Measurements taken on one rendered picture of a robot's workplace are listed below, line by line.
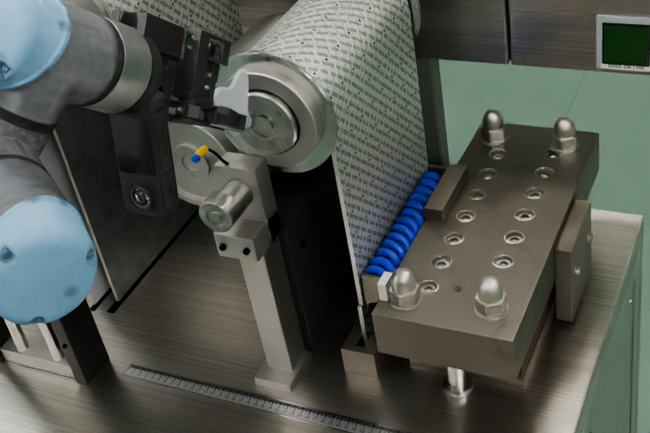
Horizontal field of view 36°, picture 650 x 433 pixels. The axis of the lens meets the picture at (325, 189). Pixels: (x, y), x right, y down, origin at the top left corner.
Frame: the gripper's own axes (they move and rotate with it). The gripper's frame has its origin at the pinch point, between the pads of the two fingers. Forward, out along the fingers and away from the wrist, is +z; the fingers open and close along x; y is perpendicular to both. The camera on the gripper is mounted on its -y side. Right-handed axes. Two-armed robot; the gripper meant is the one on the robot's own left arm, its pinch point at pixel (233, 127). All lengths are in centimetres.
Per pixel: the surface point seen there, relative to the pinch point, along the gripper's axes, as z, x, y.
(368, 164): 16.8, -8.3, -1.1
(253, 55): -0.3, -1.3, 7.4
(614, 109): 240, 3, 38
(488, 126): 39.7, -14.9, 7.2
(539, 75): 253, 32, 49
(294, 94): 0.8, -6.0, 4.1
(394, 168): 25.0, -8.3, -0.8
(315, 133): 3.7, -7.5, 0.6
